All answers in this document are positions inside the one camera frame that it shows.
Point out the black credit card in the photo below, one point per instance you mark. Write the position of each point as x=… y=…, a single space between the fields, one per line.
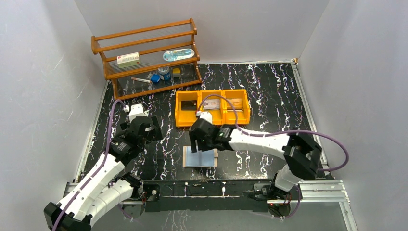
x=190 y=105

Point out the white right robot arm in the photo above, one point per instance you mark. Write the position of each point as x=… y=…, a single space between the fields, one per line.
x=298 y=149

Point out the yellow three-compartment plastic bin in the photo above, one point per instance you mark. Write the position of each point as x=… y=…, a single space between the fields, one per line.
x=221 y=116

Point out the silver credit card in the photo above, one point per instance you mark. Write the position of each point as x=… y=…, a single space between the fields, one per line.
x=212 y=104

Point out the oval blue blister pack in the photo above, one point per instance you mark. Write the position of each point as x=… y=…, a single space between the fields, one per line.
x=180 y=54

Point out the white tube stick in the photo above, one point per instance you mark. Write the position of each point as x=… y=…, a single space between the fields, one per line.
x=141 y=80

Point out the yellow small box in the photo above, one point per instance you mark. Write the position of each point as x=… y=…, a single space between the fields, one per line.
x=176 y=72

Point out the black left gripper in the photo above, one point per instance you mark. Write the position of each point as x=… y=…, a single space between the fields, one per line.
x=148 y=130

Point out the wooden shelf rack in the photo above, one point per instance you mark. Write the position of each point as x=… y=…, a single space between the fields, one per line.
x=151 y=43

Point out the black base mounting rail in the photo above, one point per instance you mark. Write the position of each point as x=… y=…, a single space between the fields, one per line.
x=202 y=195

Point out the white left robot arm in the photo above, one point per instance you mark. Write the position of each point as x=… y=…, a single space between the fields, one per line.
x=93 y=197

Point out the white medicine box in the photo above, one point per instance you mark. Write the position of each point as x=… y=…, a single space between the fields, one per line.
x=128 y=60

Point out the blue small container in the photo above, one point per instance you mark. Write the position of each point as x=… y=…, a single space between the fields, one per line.
x=155 y=78

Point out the gold credit card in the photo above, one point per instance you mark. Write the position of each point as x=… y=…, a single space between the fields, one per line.
x=235 y=104

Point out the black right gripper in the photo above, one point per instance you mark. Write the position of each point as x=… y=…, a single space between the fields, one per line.
x=201 y=147

